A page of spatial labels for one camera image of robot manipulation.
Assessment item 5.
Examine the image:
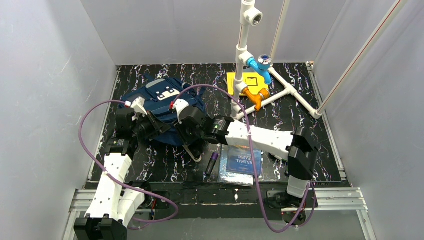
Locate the navy blue student backpack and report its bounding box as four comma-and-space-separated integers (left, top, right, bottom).
120, 75, 207, 147

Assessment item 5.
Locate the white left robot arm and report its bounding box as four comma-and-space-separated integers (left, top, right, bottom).
73, 106, 177, 240

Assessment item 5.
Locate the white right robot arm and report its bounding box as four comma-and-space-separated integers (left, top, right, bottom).
172, 101, 318, 199

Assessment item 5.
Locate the purple black marker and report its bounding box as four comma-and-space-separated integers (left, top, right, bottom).
205, 152, 219, 176

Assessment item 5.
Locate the blue book underneath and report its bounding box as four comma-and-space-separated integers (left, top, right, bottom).
217, 145, 254, 187

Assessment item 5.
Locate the Animal Farm book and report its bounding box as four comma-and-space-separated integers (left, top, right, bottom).
227, 145, 262, 176

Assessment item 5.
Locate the yellow notebook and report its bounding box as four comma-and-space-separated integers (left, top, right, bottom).
226, 72, 269, 96

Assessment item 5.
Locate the orange plastic tap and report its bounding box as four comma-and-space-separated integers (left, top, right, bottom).
241, 87, 271, 112

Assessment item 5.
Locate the blue plastic tap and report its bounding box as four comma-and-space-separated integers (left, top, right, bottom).
246, 54, 272, 85

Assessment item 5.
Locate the thin white rear pole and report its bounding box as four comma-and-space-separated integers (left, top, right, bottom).
270, 0, 291, 60

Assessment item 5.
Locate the white pole with red stripe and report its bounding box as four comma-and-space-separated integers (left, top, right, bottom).
311, 0, 408, 119

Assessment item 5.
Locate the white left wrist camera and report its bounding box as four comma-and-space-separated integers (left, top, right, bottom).
130, 96, 148, 117

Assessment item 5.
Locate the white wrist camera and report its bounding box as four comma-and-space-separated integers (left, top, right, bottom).
130, 96, 148, 117
171, 99, 190, 123

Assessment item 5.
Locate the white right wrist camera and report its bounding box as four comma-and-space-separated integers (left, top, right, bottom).
171, 99, 190, 123

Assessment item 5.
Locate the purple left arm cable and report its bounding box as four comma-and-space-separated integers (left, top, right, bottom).
78, 99, 180, 231

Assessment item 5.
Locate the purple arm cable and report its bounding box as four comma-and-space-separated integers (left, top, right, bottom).
172, 84, 317, 233
78, 99, 180, 231

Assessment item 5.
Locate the white PVC pipe frame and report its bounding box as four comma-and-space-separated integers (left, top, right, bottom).
231, 0, 316, 120

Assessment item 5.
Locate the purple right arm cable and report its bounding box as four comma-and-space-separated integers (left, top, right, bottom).
172, 84, 317, 233

